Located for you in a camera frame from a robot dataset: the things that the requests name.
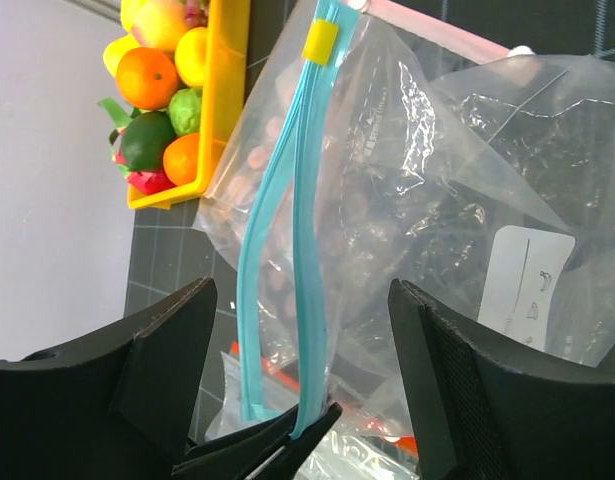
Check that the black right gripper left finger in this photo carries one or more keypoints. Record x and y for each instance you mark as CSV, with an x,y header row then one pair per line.
x,y
116,403

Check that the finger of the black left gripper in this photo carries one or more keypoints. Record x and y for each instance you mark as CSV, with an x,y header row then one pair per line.
x,y
262,451

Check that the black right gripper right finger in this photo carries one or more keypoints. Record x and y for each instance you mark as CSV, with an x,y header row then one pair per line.
x,y
483,406

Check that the small orange tangerine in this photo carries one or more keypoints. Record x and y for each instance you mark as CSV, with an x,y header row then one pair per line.
x,y
180,159

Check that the dark green avocado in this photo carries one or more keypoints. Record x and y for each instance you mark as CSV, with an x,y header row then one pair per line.
x,y
145,140

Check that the blue zipper clear bag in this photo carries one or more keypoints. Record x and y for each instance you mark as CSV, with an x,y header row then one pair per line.
x,y
546,280

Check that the bumpy green lime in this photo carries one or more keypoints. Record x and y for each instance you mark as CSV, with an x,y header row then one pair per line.
x,y
184,111

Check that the large orange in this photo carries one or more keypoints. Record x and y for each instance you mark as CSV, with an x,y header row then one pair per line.
x,y
147,78

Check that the red zipper clear bag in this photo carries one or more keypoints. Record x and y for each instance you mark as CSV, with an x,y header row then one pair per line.
x,y
337,456

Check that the pink zipper dotted bag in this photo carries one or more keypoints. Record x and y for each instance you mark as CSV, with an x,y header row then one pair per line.
x,y
343,148

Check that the pink dragon fruit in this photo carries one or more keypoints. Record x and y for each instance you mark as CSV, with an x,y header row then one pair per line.
x,y
147,183

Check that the yellow starfruit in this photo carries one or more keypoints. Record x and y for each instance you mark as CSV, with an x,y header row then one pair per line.
x,y
114,52

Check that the yellow lemon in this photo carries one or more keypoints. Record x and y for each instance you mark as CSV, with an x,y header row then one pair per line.
x,y
191,57

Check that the peach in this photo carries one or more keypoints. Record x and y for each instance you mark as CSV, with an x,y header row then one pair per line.
x,y
160,24

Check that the yellow mango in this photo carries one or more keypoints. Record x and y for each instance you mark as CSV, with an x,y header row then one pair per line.
x,y
128,12

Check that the yellow plastic fruit tray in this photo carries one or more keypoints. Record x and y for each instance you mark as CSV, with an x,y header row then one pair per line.
x,y
222,101

